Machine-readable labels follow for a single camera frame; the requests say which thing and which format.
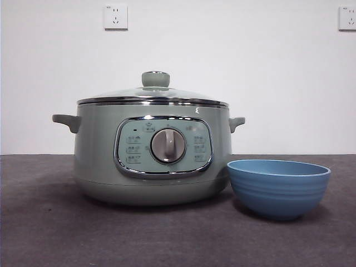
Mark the glass lid with green knob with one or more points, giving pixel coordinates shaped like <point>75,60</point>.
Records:
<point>155,79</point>

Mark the pale green electric steamer pot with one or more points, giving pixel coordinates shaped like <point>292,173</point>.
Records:
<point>91,155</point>

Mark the blue ribbed bowl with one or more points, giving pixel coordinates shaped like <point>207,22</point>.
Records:
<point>278,194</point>

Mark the white wall socket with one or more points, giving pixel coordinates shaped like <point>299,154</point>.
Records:
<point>116,17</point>
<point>348,19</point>

